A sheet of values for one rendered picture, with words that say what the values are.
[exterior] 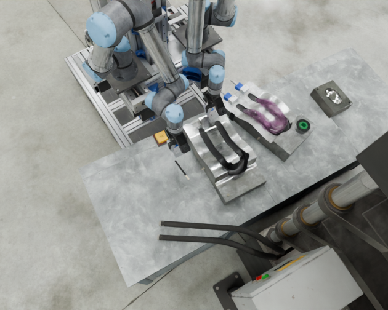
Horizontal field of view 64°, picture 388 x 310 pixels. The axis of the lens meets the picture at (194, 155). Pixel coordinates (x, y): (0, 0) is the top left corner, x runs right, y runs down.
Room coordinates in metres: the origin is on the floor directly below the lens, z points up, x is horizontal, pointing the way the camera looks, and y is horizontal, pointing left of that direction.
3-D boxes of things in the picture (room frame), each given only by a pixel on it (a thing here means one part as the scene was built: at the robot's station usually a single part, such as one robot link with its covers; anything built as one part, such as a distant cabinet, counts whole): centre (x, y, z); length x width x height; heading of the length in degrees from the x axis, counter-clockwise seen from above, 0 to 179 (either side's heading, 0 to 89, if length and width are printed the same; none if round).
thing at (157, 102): (0.78, 0.17, 1.25); 0.11 x 0.11 x 0.08; 54
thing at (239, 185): (0.73, -0.16, 0.87); 0.50 x 0.26 x 0.14; 33
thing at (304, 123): (0.91, -0.60, 0.93); 0.08 x 0.08 x 0.04
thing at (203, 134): (0.75, -0.16, 0.92); 0.35 x 0.16 x 0.09; 33
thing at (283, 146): (0.99, -0.42, 0.86); 0.50 x 0.26 x 0.11; 50
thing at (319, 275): (0.02, -0.36, 0.74); 0.31 x 0.22 x 1.47; 123
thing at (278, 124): (0.99, -0.41, 0.90); 0.26 x 0.18 x 0.08; 50
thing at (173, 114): (0.71, 0.10, 1.25); 0.09 x 0.08 x 0.11; 54
